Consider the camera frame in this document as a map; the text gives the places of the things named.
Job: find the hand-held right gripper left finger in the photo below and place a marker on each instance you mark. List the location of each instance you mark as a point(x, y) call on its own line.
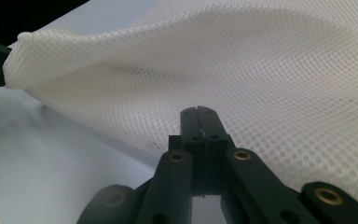
point(191, 146)

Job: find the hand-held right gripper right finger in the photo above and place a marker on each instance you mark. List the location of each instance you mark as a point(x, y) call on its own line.
point(213, 137)

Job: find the white mesh cloth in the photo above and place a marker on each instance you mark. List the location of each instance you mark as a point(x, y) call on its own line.
point(217, 71)

